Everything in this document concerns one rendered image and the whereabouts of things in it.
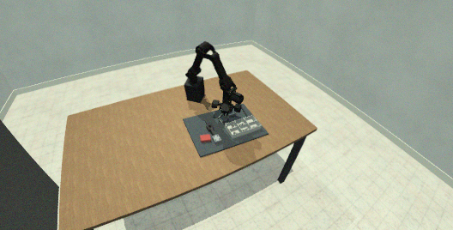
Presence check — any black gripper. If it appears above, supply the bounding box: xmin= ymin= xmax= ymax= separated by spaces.
xmin=211 ymin=98 xmax=241 ymax=112

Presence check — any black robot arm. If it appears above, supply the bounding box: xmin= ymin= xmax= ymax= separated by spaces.
xmin=185 ymin=41 xmax=244 ymax=114

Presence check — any salmon-red block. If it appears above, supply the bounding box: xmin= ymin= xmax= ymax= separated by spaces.
xmin=200 ymin=134 xmax=211 ymax=142

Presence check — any white divided parts tray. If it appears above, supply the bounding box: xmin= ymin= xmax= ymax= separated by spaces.
xmin=225 ymin=115 xmax=261 ymax=139

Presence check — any white mounting bracket with four holes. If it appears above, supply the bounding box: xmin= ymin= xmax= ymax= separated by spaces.
xmin=212 ymin=135 xmax=221 ymax=144

